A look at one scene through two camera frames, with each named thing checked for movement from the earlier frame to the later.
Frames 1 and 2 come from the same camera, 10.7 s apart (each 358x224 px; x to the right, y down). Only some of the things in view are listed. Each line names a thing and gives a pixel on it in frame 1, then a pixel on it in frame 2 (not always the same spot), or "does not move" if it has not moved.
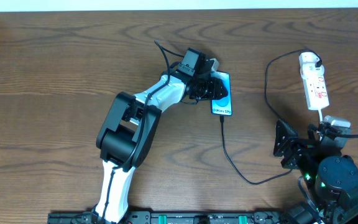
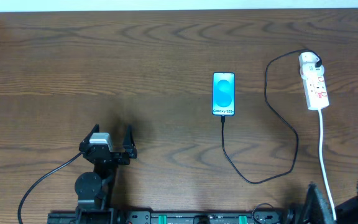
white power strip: (316, 88) does not move
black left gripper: (217, 90) -> (120, 154)
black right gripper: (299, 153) -> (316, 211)
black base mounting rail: (175, 217) does not move
